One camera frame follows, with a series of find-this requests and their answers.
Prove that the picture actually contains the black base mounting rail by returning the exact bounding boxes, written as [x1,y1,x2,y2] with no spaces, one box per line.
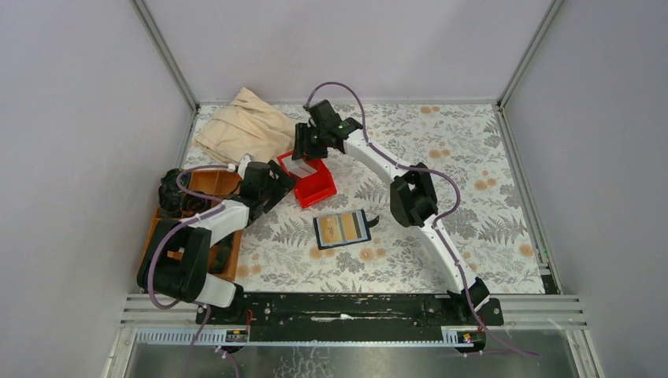
[195,292,504,343]

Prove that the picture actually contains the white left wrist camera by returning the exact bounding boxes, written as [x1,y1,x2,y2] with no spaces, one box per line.
[225,154,254,180]

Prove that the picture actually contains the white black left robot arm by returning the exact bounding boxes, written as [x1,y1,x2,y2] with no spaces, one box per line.
[136,161,296,324]

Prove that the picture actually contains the orange credit card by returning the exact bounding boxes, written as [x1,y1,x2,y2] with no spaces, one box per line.
[318,215,343,246]

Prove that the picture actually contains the dark floral rolled cloth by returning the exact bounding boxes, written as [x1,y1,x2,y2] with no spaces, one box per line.
[157,186,182,218]

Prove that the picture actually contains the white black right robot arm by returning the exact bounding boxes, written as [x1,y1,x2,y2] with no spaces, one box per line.
[293,100,491,324]

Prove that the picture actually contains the dark green rolled cloth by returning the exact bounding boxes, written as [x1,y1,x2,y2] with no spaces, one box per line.
[158,168,182,195]

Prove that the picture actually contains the floral patterned table mat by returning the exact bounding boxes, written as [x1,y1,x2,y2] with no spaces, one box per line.
[236,104,544,294]

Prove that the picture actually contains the black leather card holder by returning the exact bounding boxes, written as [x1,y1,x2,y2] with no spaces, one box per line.
[313,209,380,250]

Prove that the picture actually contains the wooden compartment tray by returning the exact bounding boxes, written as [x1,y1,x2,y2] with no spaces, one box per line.
[139,166,242,281]

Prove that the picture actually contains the stack of credit cards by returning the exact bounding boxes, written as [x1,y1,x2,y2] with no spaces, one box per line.
[284,158,317,180]

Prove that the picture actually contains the beige folded cloth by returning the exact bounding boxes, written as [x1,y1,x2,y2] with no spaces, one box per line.
[193,87,297,163]

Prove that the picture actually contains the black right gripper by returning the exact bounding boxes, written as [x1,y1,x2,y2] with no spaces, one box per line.
[291,124,328,162]

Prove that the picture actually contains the red plastic bin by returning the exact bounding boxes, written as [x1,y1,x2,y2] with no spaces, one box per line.
[277,152,337,209]

